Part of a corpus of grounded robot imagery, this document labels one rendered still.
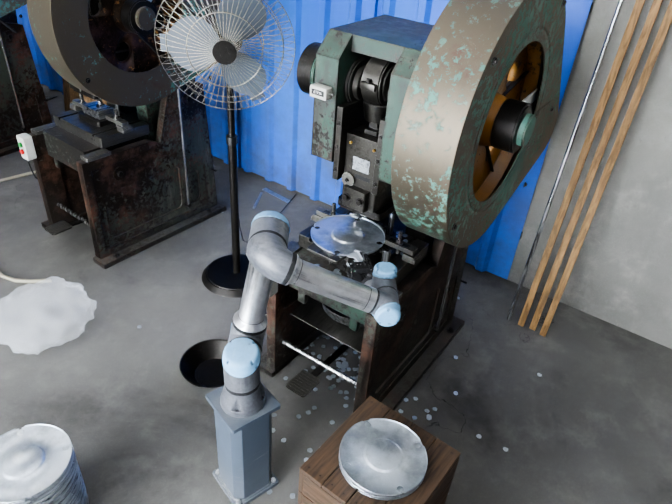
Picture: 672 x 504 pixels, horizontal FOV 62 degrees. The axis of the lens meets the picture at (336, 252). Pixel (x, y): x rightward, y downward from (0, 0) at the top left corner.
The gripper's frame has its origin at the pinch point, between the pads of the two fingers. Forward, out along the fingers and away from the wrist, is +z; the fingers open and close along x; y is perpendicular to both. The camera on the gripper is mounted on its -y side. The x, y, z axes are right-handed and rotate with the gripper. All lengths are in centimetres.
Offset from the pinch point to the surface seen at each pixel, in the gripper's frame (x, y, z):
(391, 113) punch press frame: -52, -7, 3
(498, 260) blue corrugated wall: 66, -115, 67
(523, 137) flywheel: -54, -39, -24
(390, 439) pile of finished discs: 40, 2, -52
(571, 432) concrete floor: 78, -92, -42
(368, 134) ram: -38.8, -6.2, 18.1
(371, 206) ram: -13.6, -7.3, 10.0
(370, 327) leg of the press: 21.7, -1.2, -17.2
